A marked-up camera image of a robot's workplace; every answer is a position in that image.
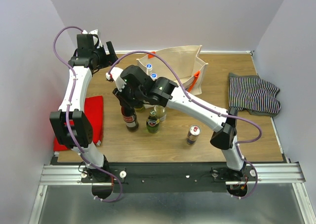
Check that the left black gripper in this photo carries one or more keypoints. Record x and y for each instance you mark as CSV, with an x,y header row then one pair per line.
x,y
108,59

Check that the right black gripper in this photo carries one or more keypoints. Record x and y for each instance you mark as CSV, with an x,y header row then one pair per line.
x,y
121,99

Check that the blue label water bottle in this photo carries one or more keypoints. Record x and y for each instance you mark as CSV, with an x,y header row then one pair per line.
x,y
153,76

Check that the clear plastic water bottle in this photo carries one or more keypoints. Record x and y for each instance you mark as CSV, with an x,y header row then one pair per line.
x,y
149,68

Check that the cola glass bottle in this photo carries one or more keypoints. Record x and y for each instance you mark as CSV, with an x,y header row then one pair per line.
x,y
130,118

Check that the beige canvas tote bag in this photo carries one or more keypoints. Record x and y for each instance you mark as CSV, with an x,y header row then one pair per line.
x,y
185,62

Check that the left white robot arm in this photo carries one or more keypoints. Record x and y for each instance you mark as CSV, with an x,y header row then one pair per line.
x,y
96,164

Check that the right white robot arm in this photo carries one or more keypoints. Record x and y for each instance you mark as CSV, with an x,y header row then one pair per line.
x,y
167,93

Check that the rear green glass bottle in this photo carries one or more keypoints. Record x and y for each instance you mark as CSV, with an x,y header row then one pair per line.
x,y
139,107

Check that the clear glass soda bottle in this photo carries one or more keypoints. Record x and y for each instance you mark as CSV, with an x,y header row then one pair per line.
x,y
160,112

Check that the front green beer bottle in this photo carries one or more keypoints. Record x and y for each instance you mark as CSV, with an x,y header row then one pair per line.
x,y
152,122

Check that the red folded cloth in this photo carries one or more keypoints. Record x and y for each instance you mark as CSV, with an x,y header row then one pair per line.
x,y
93,113

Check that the red bull energy can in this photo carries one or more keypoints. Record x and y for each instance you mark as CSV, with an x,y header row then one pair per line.
x,y
193,134

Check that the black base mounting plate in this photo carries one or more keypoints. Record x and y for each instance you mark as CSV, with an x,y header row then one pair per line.
x,y
169,177

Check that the striped folded cloth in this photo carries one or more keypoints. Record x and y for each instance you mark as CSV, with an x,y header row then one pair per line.
x,y
253,94

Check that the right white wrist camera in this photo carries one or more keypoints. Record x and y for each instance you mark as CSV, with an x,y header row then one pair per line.
x,y
114,76

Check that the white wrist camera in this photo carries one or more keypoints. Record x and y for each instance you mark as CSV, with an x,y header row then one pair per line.
x,y
114,76
96,39

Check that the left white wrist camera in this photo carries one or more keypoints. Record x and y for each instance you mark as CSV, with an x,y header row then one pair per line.
x,y
96,39

